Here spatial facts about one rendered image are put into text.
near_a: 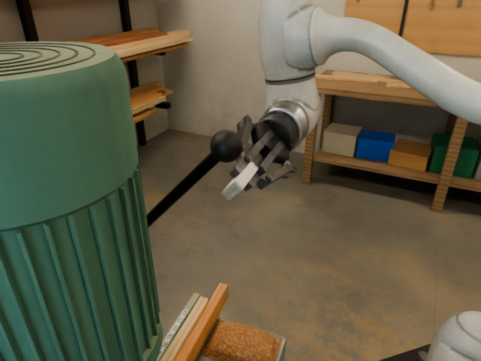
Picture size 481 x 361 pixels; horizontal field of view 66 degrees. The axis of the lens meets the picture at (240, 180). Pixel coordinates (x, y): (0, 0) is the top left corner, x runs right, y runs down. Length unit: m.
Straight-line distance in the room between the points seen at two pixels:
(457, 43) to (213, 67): 2.17
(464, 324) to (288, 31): 0.71
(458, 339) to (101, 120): 0.86
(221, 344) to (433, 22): 3.00
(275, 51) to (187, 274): 1.78
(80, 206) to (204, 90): 3.87
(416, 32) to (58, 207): 3.27
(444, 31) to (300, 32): 2.75
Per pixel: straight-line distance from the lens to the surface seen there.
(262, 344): 0.79
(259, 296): 2.18
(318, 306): 2.17
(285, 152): 0.64
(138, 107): 3.32
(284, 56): 0.73
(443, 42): 3.43
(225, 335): 0.80
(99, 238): 0.30
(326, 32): 0.72
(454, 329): 0.98
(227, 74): 3.94
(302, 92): 0.75
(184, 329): 0.80
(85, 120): 0.26
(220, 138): 0.38
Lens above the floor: 1.55
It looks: 28 degrees down
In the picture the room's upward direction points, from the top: straight up
